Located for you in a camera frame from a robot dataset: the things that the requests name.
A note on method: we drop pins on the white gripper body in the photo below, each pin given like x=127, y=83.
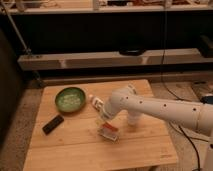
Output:
x=97, y=103

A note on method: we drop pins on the red pepper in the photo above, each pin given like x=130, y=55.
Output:
x=107, y=125

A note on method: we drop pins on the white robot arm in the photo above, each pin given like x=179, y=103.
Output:
x=195, y=116

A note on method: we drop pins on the green bowl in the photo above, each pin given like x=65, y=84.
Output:
x=70, y=99

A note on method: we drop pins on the wooden table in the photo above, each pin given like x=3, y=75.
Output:
x=75, y=145

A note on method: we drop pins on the black rectangular remote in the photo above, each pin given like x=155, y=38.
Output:
x=51, y=125

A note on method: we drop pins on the black round object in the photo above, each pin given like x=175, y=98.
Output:
x=132, y=52

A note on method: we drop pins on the metal tripod leg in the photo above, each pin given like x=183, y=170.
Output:
x=26, y=48

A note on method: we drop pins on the white shelf rail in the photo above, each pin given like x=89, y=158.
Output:
x=110, y=59

